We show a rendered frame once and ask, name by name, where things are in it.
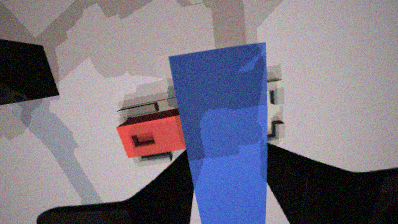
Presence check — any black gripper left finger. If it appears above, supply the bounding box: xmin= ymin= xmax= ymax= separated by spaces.
xmin=36 ymin=150 xmax=194 ymax=224

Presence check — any blue plate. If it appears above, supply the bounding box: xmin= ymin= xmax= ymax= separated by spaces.
xmin=168 ymin=42 xmax=268 ymax=224

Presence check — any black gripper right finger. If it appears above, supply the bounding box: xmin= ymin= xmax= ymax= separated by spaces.
xmin=267 ymin=142 xmax=398 ymax=224

